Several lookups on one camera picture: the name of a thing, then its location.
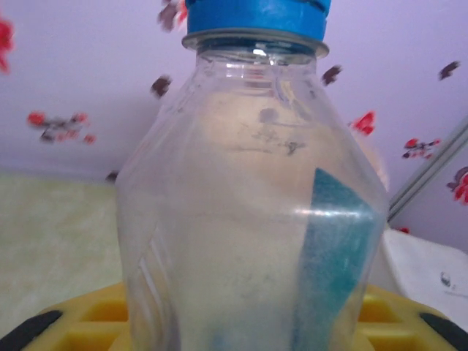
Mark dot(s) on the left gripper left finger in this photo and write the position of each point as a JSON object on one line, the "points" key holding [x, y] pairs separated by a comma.
{"points": [[91, 329]]}

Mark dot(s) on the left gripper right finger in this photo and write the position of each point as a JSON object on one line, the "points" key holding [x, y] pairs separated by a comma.
{"points": [[402, 325]]}

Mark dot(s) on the aluminium frame post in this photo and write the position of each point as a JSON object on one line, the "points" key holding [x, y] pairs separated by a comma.
{"points": [[428, 168]]}

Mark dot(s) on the clear bottle blue cap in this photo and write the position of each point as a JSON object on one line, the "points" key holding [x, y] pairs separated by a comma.
{"points": [[237, 219]]}

